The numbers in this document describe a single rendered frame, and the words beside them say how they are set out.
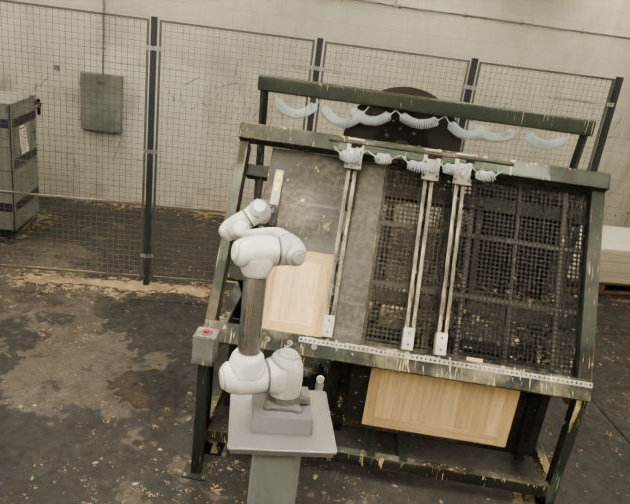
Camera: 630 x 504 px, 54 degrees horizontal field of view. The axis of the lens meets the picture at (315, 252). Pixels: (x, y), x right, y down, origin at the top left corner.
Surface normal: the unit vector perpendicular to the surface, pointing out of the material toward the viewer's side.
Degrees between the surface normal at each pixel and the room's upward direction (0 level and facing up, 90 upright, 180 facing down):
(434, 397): 90
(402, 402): 90
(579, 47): 90
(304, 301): 59
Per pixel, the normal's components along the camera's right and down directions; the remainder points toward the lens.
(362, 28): 0.09, 0.36
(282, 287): -0.02, -0.20
